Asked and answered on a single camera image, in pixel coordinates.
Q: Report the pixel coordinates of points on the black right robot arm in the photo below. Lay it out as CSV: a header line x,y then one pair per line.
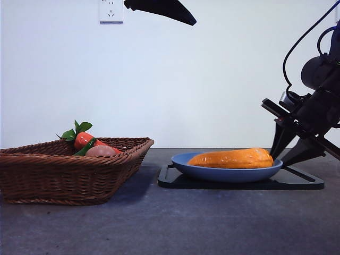
x,y
314,70

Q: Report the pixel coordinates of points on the black cutting board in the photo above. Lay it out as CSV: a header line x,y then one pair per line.
x,y
239,186

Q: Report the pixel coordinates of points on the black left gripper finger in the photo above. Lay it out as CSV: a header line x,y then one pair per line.
x,y
164,9

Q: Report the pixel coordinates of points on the blue plate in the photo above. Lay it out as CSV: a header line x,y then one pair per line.
x,y
225,174

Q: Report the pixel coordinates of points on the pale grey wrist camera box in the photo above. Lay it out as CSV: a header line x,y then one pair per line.
x,y
283,98

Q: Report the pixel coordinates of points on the orange carrot with green leaves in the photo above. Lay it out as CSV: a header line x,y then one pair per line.
x,y
83,139

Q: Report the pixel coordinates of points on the white wall socket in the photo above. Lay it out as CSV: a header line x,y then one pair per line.
x,y
111,12

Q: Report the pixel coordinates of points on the brown egg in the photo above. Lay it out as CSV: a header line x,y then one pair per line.
x,y
101,151

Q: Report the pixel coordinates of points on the green chili pepper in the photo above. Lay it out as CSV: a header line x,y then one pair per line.
x,y
86,148

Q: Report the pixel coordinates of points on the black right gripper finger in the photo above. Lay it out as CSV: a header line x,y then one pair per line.
x,y
305,151
281,138

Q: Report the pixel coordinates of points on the brown wicker basket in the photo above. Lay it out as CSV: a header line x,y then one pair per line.
x,y
66,178

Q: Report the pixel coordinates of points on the yellow-orange corn cob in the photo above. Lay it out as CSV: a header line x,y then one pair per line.
x,y
233,159

